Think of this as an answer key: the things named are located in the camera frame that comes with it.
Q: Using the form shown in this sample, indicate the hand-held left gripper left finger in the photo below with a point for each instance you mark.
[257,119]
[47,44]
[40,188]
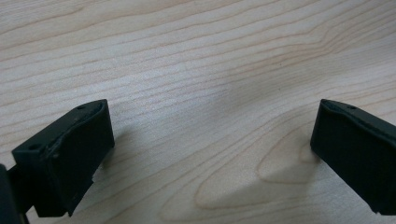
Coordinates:
[71,155]

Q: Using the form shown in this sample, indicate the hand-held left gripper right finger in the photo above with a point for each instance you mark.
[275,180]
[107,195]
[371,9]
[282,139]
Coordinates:
[355,149]

